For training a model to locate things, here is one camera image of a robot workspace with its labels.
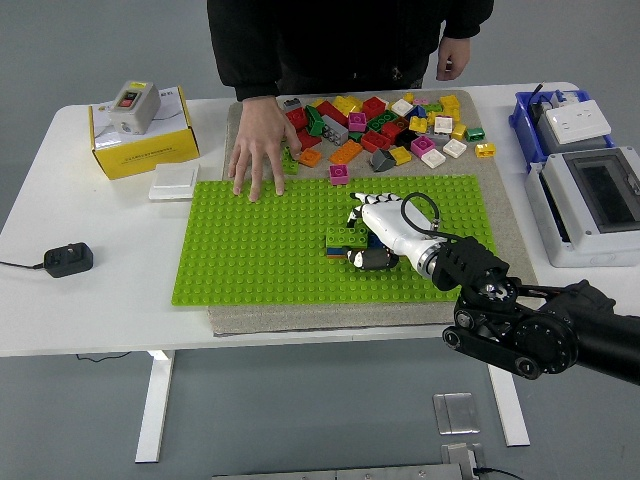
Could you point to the person's right hand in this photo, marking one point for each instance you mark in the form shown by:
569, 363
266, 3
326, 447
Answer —
262, 135

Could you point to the person's left hand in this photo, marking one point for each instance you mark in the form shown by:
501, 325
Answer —
454, 57

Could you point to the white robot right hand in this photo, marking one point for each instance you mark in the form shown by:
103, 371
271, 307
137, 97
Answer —
387, 222

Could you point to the lime green long brick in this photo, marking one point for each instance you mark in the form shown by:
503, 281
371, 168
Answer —
342, 237

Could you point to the lime green studded baseplate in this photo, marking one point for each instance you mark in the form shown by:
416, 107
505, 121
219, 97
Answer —
260, 240

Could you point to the person's right forearm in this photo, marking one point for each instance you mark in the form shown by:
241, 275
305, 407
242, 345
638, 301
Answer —
250, 60

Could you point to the person's left forearm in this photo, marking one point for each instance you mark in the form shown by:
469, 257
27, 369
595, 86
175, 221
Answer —
465, 20

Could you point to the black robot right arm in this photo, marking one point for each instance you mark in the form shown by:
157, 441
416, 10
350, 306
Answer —
465, 260

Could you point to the blue square brick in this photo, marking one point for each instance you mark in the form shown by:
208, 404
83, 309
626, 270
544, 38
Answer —
375, 241
337, 250

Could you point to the large red brick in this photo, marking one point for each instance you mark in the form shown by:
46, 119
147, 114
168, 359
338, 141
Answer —
297, 119

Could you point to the dark grey small brick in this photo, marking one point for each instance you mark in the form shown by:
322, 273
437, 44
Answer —
292, 104

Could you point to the orange square brick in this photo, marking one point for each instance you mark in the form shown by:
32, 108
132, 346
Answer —
310, 157

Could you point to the white square brick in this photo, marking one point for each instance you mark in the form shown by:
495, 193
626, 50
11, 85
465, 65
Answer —
433, 158
454, 148
443, 124
401, 107

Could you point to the pink square brick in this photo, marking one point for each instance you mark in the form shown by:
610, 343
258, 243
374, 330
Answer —
339, 174
423, 145
357, 121

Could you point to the yellow square brick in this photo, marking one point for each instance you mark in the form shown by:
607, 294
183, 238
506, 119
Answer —
400, 155
418, 123
458, 131

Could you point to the long red brick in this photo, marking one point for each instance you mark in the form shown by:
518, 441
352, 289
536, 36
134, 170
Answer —
330, 111

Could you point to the long grey brick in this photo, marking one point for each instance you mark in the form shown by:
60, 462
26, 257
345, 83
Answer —
334, 129

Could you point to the green small brick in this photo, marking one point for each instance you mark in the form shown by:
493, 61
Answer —
474, 133
356, 135

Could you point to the orange long brick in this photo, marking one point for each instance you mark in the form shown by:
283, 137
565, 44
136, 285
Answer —
346, 151

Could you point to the dark brown brick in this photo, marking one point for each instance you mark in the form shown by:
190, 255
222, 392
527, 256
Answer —
400, 122

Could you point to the black brick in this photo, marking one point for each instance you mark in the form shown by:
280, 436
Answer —
406, 136

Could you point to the dark green long brick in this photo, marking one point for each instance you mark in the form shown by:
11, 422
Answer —
382, 120

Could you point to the grey-brown mat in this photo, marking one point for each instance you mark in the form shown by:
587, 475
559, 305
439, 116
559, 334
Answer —
235, 125

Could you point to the orange flat plate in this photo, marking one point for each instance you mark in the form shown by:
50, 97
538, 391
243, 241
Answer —
336, 255

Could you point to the black rod in bin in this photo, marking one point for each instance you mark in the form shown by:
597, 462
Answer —
537, 90

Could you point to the blue plastic bin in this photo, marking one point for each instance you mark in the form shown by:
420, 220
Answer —
525, 130

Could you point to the person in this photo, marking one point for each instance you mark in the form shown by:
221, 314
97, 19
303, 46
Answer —
350, 40

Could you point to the yellow cardboard box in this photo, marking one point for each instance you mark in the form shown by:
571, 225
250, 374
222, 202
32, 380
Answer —
145, 160

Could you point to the white socket panel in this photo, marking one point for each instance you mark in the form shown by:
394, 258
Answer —
578, 121

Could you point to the large metal floor plate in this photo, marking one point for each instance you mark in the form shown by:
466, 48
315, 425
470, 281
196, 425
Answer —
456, 413

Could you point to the white table leg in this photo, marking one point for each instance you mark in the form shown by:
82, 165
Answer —
510, 410
155, 400

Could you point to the black power adapter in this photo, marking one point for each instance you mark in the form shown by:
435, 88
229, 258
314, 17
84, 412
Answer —
68, 260

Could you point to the metal bar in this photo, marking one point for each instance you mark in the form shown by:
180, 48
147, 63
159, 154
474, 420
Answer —
340, 473

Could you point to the white wall switch plate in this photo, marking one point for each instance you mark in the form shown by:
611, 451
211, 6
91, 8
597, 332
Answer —
173, 182

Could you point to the grey plastic enclosure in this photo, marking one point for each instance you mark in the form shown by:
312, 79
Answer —
550, 137

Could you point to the grey push-button switch box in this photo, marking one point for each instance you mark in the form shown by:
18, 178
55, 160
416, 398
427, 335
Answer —
135, 117

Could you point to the grey enclosure with window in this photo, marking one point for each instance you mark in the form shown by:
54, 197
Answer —
565, 170

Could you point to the metal bracket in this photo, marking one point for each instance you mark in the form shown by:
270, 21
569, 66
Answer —
460, 457

